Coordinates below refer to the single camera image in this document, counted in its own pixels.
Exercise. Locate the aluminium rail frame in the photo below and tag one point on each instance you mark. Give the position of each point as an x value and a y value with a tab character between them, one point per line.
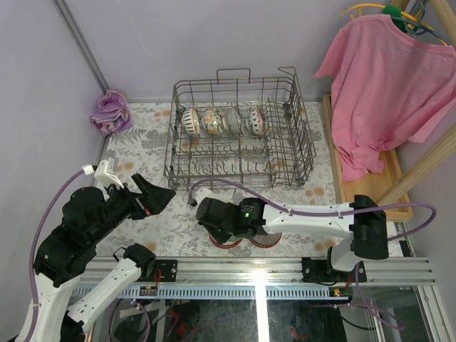
294	278

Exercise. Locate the crumpled purple cloth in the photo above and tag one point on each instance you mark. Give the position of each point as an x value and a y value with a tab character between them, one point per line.
113	115

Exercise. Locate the brown diamond dotted bowl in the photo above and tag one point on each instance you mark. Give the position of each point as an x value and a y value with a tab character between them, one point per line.
255	122

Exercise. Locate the pink t-shirt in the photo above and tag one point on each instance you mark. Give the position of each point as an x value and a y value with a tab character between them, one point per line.
388	88

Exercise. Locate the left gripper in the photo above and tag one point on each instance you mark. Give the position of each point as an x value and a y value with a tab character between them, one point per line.
141	204

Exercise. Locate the navy geometric pattern bowl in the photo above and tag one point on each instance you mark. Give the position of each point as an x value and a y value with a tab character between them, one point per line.
233	121

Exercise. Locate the orange leaf floral bowl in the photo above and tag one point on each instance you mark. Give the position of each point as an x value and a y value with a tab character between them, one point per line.
213	122

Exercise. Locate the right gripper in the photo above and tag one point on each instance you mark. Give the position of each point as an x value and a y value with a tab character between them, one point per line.
221	238

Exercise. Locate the purple striped bowl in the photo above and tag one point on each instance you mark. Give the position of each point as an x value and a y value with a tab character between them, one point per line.
266	241

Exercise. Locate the left stack lower bowls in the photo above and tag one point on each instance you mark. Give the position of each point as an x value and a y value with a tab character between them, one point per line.
232	242

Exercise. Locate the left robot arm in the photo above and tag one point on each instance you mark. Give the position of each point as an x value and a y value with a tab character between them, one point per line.
57	264

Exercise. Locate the green hanger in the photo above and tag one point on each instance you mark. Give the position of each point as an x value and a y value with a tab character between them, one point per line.
402	22

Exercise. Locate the grey wire dish rack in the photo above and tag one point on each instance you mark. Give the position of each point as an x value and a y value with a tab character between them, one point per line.
245	129

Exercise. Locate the wooden tray frame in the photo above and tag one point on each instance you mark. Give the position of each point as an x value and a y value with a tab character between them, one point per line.
373	185

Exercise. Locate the blue stroke white bowl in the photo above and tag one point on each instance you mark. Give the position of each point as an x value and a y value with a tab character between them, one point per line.
190	122

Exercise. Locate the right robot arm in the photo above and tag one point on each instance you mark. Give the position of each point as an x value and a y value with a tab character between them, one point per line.
360	225

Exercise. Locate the yellow hanger hoop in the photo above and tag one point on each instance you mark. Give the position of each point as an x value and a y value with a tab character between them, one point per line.
417	17

